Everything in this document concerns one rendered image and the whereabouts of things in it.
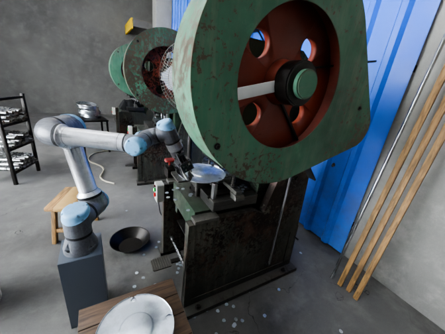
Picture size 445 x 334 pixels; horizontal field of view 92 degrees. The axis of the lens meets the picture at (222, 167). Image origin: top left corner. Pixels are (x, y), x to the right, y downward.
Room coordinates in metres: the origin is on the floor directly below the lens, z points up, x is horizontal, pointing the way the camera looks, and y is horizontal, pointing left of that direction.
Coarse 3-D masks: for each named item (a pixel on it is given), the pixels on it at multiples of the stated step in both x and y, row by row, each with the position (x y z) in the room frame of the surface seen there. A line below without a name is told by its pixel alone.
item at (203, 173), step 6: (198, 168) 1.25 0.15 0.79; (204, 168) 1.26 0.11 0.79; (210, 168) 1.28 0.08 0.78; (216, 168) 1.30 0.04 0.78; (186, 174) 1.15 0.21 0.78; (198, 174) 1.15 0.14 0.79; (204, 174) 1.16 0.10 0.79; (210, 174) 1.18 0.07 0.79; (216, 174) 1.20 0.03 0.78; (222, 174) 1.21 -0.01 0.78; (192, 180) 1.08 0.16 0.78; (198, 180) 1.09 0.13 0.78; (204, 180) 1.10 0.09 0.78; (210, 180) 1.10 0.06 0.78; (216, 180) 1.11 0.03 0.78
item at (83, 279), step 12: (60, 252) 0.79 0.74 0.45; (96, 252) 0.82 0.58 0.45; (60, 264) 0.73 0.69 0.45; (72, 264) 0.75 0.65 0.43; (84, 264) 0.77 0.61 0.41; (96, 264) 0.80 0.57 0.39; (60, 276) 0.72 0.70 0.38; (72, 276) 0.74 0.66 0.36; (84, 276) 0.77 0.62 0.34; (96, 276) 0.79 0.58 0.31; (72, 288) 0.74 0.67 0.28; (84, 288) 0.76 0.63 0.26; (96, 288) 0.79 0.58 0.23; (72, 300) 0.73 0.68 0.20; (84, 300) 0.76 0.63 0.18; (96, 300) 0.79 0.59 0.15; (72, 312) 0.73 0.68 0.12; (72, 324) 0.72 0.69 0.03
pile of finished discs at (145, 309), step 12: (132, 300) 0.66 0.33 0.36; (144, 300) 0.66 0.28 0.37; (156, 300) 0.67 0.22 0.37; (108, 312) 0.59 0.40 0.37; (120, 312) 0.60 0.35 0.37; (132, 312) 0.60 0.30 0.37; (144, 312) 0.61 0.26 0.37; (156, 312) 0.61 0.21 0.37; (168, 312) 0.62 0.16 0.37; (108, 324) 0.55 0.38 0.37; (120, 324) 0.55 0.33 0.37; (132, 324) 0.55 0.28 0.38; (144, 324) 0.56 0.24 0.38; (156, 324) 0.57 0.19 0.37; (168, 324) 0.57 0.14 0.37
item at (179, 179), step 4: (172, 172) 1.16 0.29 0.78; (176, 172) 1.16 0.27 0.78; (176, 176) 1.11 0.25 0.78; (176, 180) 1.07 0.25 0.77; (180, 180) 1.06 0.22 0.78; (184, 180) 1.07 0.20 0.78; (192, 184) 1.18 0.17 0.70; (196, 184) 1.14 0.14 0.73; (200, 184) 1.14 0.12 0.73; (204, 184) 1.16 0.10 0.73; (192, 188) 1.18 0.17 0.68; (196, 188) 1.14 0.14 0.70; (192, 192) 1.17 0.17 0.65; (196, 192) 1.13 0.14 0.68; (196, 196) 1.13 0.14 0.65
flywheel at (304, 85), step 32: (288, 32) 0.92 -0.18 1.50; (320, 32) 1.01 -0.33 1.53; (256, 64) 0.86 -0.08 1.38; (288, 64) 0.83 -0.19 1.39; (320, 64) 1.03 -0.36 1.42; (256, 96) 0.87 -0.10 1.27; (288, 96) 0.80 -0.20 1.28; (320, 96) 1.06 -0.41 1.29; (256, 128) 0.88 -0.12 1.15; (288, 128) 0.98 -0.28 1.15
